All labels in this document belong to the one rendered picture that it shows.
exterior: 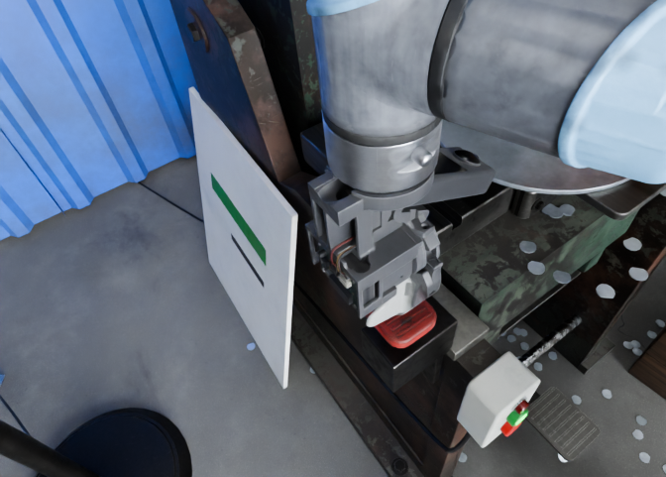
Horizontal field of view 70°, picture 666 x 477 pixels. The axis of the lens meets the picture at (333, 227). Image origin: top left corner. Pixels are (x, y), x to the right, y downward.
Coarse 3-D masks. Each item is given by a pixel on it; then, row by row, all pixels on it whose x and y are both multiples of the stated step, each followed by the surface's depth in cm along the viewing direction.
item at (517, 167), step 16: (448, 128) 65; (464, 128) 65; (448, 144) 63; (464, 144) 62; (480, 144) 62; (496, 144) 62; (512, 144) 62; (496, 160) 60; (512, 160) 60; (528, 160) 60; (544, 160) 59; (560, 160) 59; (496, 176) 58; (512, 176) 58; (528, 176) 58; (544, 176) 58; (560, 176) 57; (576, 176) 57; (592, 176) 57; (608, 176) 57; (544, 192) 56; (560, 192) 55; (576, 192) 55
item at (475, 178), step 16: (448, 160) 39; (464, 160) 40; (480, 160) 41; (448, 176) 36; (464, 176) 38; (480, 176) 39; (432, 192) 36; (448, 192) 37; (464, 192) 39; (480, 192) 41
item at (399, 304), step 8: (408, 280) 41; (400, 288) 42; (408, 288) 42; (400, 296) 43; (408, 296) 43; (384, 304) 43; (392, 304) 43; (400, 304) 45; (408, 304) 44; (376, 312) 43; (384, 312) 43; (392, 312) 45; (400, 312) 47; (368, 320) 43; (376, 320) 44; (384, 320) 45
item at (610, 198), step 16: (528, 192) 67; (592, 192) 56; (608, 192) 55; (624, 192) 55; (640, 192) 55; (656, 192) 55; (512, 208) 71; (528, 208) 69; (608, 208) 54; (624, 208) 54
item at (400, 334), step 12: (372, 312) 50; (408, 312) 50; (420, 312) 50; (432, 312) 49; (384, 324) 49; (396, 324) 49; (408, 324) 49; (420, 324) 49; (432, 324) 49; (384, 336) 49; (396, 336) 48; (408, 336) 48; (420, 336) 49
